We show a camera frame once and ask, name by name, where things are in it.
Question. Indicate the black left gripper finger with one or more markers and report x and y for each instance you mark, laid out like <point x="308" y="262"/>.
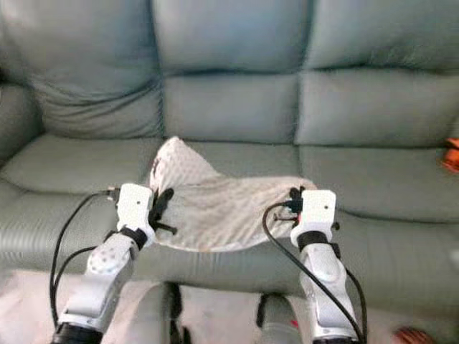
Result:
<point x="159" y="206"/>

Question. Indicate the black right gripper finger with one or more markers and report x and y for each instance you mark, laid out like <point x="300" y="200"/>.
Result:
<point x="294" y="191"/>

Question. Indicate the beige bumpy foam pillow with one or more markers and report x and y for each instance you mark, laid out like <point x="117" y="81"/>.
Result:
<point x="222" y="211"/>

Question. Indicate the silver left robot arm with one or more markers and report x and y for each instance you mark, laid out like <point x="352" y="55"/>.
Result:
<point x="104" y="287"/>

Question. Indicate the green leather sofa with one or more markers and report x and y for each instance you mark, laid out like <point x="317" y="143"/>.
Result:
<point x="229" y="107"/>

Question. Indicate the silver robot left leg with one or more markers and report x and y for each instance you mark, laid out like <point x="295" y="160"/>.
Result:
<point x="147" y="315"/>

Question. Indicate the silver robot leg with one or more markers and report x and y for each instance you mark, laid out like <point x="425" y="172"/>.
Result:
<point x="283" y="322"/>
<point x="147" y="315"/>

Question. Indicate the silver robot right leg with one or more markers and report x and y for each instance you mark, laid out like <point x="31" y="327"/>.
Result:
<point x="283" y="322"/>

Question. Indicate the orange object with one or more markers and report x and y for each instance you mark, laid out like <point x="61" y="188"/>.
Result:
<point x="452" y="154"/>

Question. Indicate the red round object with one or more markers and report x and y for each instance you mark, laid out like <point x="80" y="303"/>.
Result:
<point x="412" y="337"/>

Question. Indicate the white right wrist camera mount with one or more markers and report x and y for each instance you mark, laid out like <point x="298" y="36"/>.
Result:
<point x="317" y="209"/>

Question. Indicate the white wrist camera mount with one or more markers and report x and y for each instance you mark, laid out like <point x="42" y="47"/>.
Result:
<point x="317" y="209"/>
<point x="135" y="208"/>

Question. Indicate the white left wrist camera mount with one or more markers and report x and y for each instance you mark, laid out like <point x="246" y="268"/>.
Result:
<point x="135" y="208"/>

